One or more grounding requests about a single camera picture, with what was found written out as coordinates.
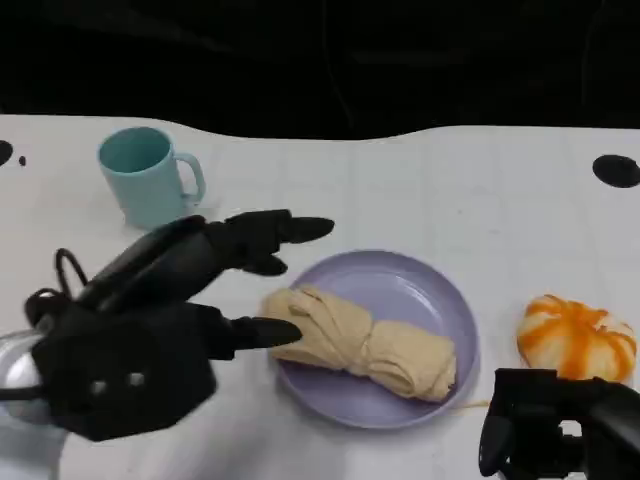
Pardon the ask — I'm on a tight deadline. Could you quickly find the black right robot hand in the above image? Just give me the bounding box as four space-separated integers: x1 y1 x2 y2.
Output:
478 368 640 480

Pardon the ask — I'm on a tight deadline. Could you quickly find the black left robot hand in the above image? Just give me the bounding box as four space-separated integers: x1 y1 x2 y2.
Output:
74 208 335 361

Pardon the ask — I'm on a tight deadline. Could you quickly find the beige towel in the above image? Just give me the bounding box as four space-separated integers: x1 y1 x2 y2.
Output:
262 283 459 404

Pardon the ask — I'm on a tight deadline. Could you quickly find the pale green mug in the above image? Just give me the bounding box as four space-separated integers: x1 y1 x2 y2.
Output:
97 126 207 231

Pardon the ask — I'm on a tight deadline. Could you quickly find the orange and white bread roll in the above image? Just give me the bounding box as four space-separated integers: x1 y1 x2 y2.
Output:
516 293 637 385

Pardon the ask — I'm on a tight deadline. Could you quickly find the lilac plate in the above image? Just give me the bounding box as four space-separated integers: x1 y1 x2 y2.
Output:
272 249 479 430

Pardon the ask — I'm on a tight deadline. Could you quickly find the black backdrop cloth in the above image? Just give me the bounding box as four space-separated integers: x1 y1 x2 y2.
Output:
0 0 640 142

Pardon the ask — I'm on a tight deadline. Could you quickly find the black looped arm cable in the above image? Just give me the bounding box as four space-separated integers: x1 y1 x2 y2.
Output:
23 248 89 326

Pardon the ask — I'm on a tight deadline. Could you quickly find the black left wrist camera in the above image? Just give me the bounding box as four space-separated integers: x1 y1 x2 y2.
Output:
29 304 219 442

